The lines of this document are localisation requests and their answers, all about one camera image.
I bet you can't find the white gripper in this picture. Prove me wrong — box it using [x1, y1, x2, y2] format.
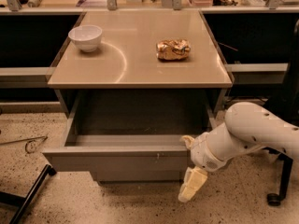
[178, 133, 227, 203]

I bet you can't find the grey top drawer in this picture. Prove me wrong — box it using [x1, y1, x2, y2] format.
[43, 89, 213, 173]

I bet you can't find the grey drawer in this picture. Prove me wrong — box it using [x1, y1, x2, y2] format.
[43, 89, 213, 173]
[91, 171, 183, 182]

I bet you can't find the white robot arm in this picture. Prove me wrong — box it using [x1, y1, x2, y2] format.
[178, 102, 299, 203]

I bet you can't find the grey bottom drawer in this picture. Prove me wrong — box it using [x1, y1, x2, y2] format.
[91, 171, 183, 182]

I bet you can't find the grey drawer cabinet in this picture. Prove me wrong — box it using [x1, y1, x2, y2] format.
[46, 8, 234, 185]

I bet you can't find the black robot wheeled base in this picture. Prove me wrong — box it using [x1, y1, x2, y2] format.
[263, 21, 299, 206]

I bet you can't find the crumpled gold foil bag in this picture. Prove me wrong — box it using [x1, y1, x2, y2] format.
[156, 39, 191, 61]

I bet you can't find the white ceramic bowl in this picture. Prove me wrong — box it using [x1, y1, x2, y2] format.
[68, 25, 103, 52]

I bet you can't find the black chair leg left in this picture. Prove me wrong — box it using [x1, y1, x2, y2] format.
[0, 164, 57, 224]

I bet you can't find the metal wire tool on floor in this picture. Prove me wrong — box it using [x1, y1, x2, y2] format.
[0, 136, 48, 154]

